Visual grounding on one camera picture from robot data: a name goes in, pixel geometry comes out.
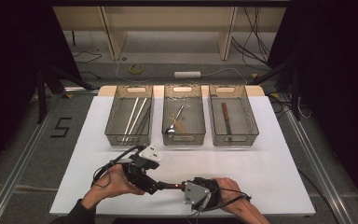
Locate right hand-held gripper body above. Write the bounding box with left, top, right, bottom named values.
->
left=184, top=176, right=222, bottom=213

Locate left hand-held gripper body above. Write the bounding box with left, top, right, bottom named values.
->
left=122, top=145, right=162, bottom=188

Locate brown handled fork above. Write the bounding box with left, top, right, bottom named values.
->
left=163, top=182, right=188, bottom=191

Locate white chopstick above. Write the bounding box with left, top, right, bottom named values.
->
left=126, top=97, right=148, bottom=139
left=121, top=97, right=140, bottom=146

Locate metal spoon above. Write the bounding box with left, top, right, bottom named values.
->
left=164, top=104, right=186, bottom=135

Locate smoky clear plastic bin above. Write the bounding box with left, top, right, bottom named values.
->
left=161, top=84, right=207, bottom=147
left=104, top=84, right=155, bottom=147
left=208, top=84, right=260, bottom=147

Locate brown handled knife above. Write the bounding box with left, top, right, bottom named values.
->
left=220, top=102, right=233, bottom=135

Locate person's left hand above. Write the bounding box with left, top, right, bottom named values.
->
left=89, top=163, right=146, bottom=209

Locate person's right hand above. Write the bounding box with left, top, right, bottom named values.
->
left=213, top=176, right=254, bottom=217

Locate yellow tape roll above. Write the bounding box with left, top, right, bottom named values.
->
left=129, top=63, right=145, bottom=75

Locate white power strip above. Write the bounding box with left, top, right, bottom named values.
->
left=173, top=71, right=201, bottom=78

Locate black stand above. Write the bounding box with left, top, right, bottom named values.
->
left=248, top=52, right=303, bottom=121
left=35, top=63, right=95, bottom=124

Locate light wooden desk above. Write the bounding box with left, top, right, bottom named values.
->
left=53, top=6, right=287, bottom=62

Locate black curtain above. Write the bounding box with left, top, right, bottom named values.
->
left=267, top=0, right=358, bottom=216
left=0, top=0, right=82, bottom=176

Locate left hand-held gripper cable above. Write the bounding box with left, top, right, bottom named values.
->
left=90, top=144, right=147, bottom=189

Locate hand-held gripper cable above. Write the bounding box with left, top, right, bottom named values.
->
left=90, top=144, right=147, bottom=189
left=187, top=186, right=254, bottom=220

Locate right hand-held gripper cable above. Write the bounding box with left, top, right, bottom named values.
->
left=187, top=186, right=254, bottom=220

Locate aluminium floor rail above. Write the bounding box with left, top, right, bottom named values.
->
left=0, top=92, right=61, bottom=224
left=279, top=92, right=355, bottom=224

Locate white power cable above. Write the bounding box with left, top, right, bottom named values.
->
left=115, top=59, right=250, bottom=86

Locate thick black floor cable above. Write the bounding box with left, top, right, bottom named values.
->
left=297, top=169, right=340, bottom=224

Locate thin black floor cable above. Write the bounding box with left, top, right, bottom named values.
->
left=73, top=50, right=103, bottom=80

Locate black cable bundle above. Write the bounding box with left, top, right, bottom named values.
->
left=231, top=6, right=272, bottom=67

